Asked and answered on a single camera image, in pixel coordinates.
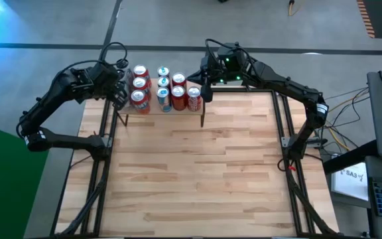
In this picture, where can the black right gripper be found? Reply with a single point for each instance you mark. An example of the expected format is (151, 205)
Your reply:
(227, 66)

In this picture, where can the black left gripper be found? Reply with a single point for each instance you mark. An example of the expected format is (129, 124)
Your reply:
(114, 83)

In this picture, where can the red soda can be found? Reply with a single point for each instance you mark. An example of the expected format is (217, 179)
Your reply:
(178, 96)
(138, 98)
(194, 98)

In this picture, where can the red Coca-Cola can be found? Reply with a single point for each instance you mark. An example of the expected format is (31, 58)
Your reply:
(178, 79)

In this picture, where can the orange Fanta can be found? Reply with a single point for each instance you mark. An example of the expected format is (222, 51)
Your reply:
(140, 82)
(140, 70)

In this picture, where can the silver blue Red Bull can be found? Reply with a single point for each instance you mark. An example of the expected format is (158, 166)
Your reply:
(163, 70)
(164, 96)
(163, 81)

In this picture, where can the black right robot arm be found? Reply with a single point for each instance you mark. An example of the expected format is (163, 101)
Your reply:
(277, 81)

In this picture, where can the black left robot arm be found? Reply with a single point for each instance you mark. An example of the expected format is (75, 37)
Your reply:
(61, 139)

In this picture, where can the wooden shelf black metal legs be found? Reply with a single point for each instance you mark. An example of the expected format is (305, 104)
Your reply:
(203, 119)

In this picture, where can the black power connector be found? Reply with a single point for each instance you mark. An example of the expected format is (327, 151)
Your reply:
(317, 142)

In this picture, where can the green floor mat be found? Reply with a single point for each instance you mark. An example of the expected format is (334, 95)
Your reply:
(5, 186)

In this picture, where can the black desk beam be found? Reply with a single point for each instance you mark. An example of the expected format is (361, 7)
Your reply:
(347, 160)

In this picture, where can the white SA3 sign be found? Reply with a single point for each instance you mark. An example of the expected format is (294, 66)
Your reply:
(350, 184)

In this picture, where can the grey metal bracket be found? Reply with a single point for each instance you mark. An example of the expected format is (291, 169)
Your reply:
(285, 142)

